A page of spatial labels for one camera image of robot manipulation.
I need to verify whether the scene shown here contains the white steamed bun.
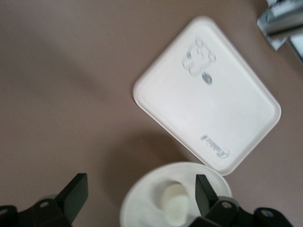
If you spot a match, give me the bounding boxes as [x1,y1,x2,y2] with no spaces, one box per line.
[155,181,190,226]

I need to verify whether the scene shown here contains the grey metal camera bracket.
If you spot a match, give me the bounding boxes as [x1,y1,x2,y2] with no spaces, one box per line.
[257,0,303,63]

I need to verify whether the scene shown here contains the brown table mat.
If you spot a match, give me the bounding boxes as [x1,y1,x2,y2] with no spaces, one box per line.
[0,0,303,227]

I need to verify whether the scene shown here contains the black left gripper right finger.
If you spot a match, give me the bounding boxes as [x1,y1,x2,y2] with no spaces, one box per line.
[195,174,295,227]

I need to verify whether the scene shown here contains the round cream plate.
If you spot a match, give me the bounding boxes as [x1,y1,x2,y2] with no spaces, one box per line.
[120,161,232,227]

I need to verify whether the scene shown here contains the cream rabbit print tray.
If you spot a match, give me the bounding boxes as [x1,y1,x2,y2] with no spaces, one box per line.
[132,15,282,177]

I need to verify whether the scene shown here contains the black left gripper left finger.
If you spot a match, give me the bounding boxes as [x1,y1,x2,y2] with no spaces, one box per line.
[0,173,89,227]

